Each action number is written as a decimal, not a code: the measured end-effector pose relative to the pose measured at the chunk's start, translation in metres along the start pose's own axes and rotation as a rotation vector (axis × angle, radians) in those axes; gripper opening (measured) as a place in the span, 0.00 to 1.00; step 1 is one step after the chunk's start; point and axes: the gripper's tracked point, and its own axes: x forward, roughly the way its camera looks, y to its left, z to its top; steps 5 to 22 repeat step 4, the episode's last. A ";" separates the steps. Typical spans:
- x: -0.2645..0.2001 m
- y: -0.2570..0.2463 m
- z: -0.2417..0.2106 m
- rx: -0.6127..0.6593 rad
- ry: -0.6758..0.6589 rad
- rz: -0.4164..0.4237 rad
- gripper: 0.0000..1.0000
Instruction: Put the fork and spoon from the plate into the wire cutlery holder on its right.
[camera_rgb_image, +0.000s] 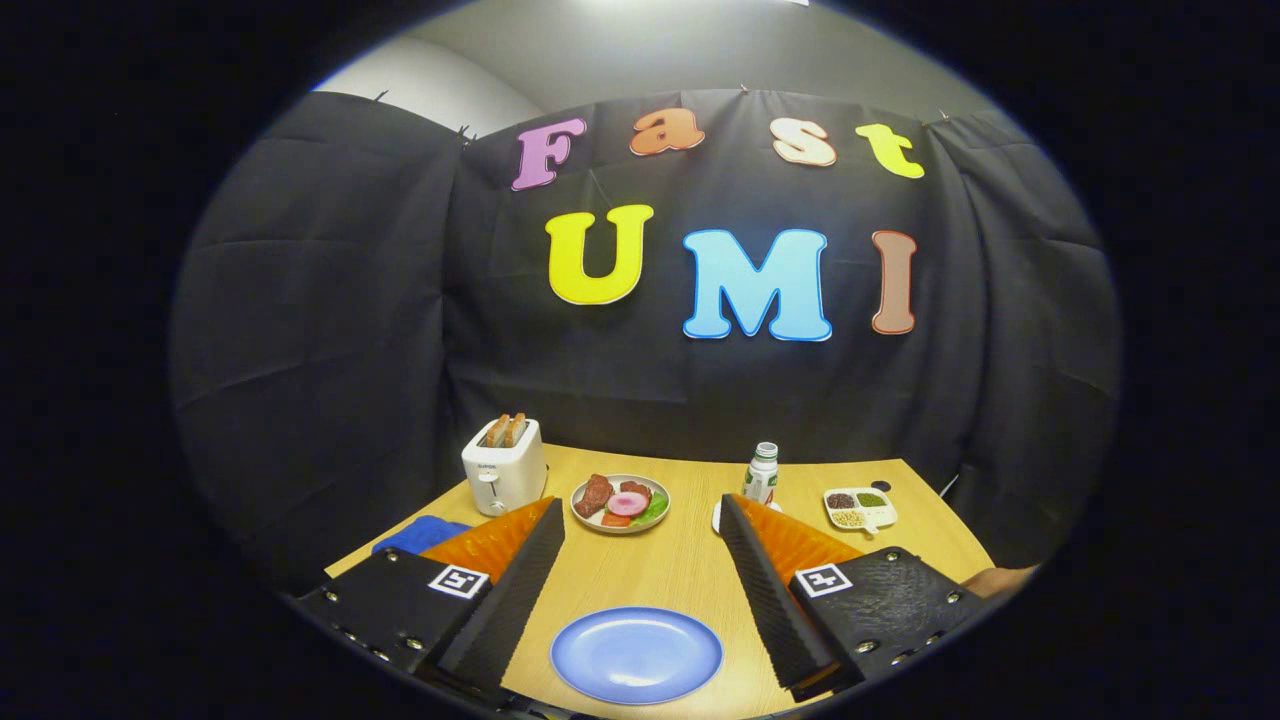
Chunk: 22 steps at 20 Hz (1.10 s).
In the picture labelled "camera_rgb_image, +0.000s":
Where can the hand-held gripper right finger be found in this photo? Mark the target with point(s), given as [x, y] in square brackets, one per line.
[770, 600]

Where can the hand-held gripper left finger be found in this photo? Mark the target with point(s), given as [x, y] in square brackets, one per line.
[510, 600]

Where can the white square coaster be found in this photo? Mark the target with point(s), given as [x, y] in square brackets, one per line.
[717, 515]

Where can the white food plate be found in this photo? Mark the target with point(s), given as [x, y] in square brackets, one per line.
[590, 522]

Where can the blue folded cloth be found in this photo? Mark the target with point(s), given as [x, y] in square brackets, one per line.
[420, 532]

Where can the white toaster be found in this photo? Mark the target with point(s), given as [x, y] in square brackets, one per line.
[505, 480]

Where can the white drink bottle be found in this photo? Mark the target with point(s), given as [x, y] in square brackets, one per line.
[762, 480]

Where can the white divided bean dish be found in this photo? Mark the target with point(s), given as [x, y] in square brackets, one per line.
[860, 510]

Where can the brown meat piece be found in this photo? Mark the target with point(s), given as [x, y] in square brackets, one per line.
[594, 495]

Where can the blue round plate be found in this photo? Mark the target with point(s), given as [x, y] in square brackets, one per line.
[636, 655]

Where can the green lettuce leaf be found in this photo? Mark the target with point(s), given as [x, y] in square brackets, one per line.
[656, 510]

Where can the pink ham slice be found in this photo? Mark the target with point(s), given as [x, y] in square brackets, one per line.
[627, 504]

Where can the small reddish meat piece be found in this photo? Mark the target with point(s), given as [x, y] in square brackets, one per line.
[636, 488]

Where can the toast slice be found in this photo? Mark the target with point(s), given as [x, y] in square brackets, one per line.
[515, 429]
[495, 430]

